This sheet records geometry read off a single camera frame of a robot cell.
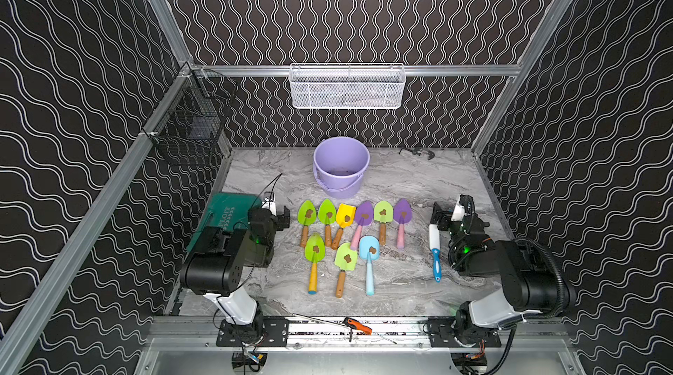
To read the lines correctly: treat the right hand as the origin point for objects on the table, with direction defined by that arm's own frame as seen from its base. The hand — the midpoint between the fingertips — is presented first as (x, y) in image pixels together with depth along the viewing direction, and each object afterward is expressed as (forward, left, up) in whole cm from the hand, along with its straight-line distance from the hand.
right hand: (451, 204), depth 92 cm
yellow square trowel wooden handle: (-1, +37, -7) cm, 38 cm away
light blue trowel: (-14, +29, -8) cm, 33 cm away
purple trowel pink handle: (-1, +30, -8) cm, 31 cm away
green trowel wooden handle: (0, +52, -9) cm, 53 cm away
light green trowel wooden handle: (+2, +23, -9) cm, 24 cm away
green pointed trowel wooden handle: (0, +44, -8) cm, 45 cm away
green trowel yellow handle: (-14, +48, -8) cm, 50 cm away
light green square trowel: (-17, +37, -8) cm, 41 cm away
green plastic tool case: (-2, +79, -3) cm, 79 cm away
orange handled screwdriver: (-37, +35, -7) cm, 51 cm away
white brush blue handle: (-13, +7, -7) cm, 16 cm away
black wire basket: (+20, +94, +18) cm, 97 cm away
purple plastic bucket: (+22, +40, -3) cm, 46 cm away
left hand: (0, +62, -1) cm, 62 cm away
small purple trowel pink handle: (+1, +16, -8) cm, 18 cm away
